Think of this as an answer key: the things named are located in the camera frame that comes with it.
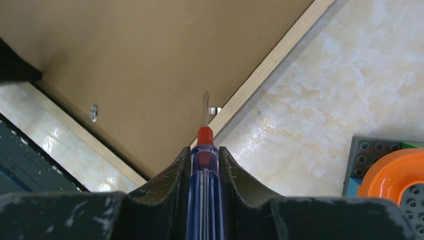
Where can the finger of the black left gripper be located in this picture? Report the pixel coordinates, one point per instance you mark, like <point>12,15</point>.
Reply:
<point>13,69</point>

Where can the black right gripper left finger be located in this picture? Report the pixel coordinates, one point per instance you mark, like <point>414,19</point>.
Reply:
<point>156,210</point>

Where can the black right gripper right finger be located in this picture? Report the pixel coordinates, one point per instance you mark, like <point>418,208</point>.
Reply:
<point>255,212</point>

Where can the blue red screwdriver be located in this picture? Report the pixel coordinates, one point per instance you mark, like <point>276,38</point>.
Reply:
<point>205,219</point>

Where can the black picture frame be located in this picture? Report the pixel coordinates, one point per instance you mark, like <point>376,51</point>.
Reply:
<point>229,110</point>

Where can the orange green tape dispenser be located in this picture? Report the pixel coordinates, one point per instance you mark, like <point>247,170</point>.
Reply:
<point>392,174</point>

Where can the silver frame clip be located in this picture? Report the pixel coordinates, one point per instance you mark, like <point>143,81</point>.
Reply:
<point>214,110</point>
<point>93,113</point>

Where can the brown frame backing board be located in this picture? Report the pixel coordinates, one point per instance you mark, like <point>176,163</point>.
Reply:
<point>145,63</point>

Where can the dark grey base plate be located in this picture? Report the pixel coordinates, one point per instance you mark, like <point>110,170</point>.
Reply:
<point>366,151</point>

